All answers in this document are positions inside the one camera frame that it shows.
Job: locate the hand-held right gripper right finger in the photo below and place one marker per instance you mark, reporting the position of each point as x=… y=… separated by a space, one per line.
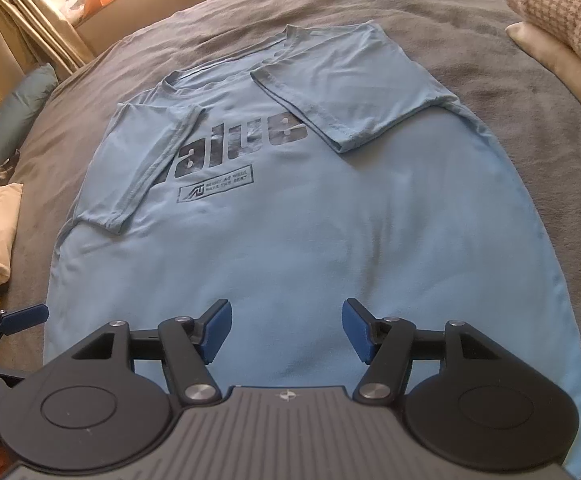
x=355 y=330

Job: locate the white pillow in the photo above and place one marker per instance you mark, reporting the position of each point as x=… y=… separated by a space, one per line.
x=555 y=65

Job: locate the houndstooth knitted pillow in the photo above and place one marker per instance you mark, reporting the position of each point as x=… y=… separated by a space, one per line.
x=565 y=15

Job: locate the teal pillow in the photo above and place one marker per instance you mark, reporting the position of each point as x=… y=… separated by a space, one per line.
x=15 y=115

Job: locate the beige curtain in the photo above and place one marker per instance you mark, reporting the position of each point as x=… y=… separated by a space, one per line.
x=30 y=30

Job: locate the light blue t-shirt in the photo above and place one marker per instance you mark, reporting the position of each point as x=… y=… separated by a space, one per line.
x=320 y=235

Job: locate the grey blanket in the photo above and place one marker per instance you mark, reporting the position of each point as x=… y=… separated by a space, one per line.
x=445 y=25

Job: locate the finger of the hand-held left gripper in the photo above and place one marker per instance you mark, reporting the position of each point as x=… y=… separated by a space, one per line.
x=23 y=317

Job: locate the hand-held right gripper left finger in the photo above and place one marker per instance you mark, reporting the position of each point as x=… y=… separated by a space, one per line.
x=218 y=330

